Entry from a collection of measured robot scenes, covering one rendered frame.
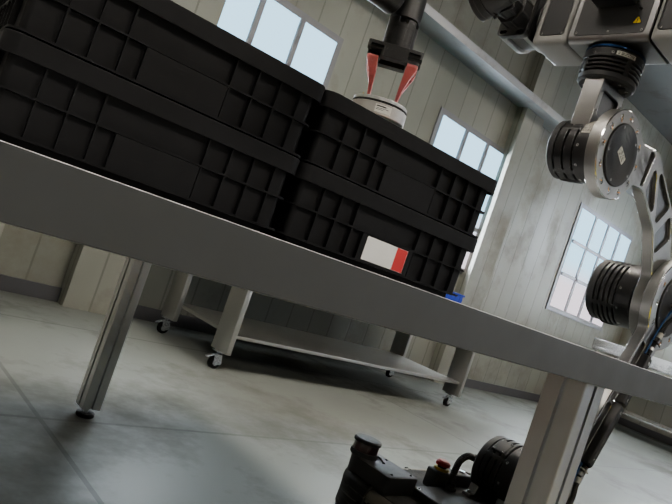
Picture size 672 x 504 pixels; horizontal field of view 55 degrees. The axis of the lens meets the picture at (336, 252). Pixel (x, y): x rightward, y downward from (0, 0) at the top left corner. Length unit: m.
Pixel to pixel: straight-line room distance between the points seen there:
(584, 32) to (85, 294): 2.91
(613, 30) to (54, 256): 3.01
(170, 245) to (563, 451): 0.70
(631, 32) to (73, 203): 1.41
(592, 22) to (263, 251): 1.35
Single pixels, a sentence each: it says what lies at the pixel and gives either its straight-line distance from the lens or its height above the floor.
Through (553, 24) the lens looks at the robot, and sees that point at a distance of 1.75.
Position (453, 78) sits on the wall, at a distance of 5.45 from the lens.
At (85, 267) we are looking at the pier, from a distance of 3.76.
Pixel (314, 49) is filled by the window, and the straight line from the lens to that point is 4.47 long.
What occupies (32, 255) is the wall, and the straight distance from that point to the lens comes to 3.78.
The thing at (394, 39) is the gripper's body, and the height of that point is 1.11.
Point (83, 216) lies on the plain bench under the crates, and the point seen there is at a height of 0.68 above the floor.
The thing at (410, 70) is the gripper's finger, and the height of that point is 1.07.
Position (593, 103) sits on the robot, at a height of 1.23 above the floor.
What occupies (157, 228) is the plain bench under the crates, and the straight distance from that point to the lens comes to 0.40.
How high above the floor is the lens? 0.70
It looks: 1 degrees up
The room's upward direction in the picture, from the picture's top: 19 degrees clockwise
